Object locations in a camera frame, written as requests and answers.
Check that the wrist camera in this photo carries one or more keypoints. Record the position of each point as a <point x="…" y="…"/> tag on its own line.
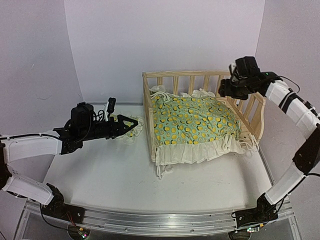
<point x="109" y="108"/>
<point x="234" y="75"/>

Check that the lemon print bed cushion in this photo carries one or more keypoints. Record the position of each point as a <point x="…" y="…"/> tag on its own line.
<point x="194" y="128"/>

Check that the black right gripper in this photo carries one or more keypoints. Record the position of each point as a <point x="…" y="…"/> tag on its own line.
<point x="223" y="90"/>

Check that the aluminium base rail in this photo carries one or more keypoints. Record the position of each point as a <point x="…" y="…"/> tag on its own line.
<point x="98" y="223"/>

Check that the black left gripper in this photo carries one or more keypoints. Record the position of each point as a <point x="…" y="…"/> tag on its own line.
<point x="113" y="132"/>

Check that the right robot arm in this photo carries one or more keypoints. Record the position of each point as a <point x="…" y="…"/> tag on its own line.
<point x="301" y="131"/>

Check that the wooden pet bed frame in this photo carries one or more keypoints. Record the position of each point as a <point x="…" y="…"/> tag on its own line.
<point x="251" y="115"/>

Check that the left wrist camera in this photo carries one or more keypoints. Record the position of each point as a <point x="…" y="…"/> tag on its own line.
<point x="109" y="108"/>

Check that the small lemon print pillow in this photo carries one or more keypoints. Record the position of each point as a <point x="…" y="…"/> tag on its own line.
<point x="133" y="134"/>

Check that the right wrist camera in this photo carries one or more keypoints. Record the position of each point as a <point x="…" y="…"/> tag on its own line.
<point x="234" y="75"/>

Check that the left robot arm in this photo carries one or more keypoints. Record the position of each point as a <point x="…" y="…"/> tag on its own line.
<point x="31" y="146"/>

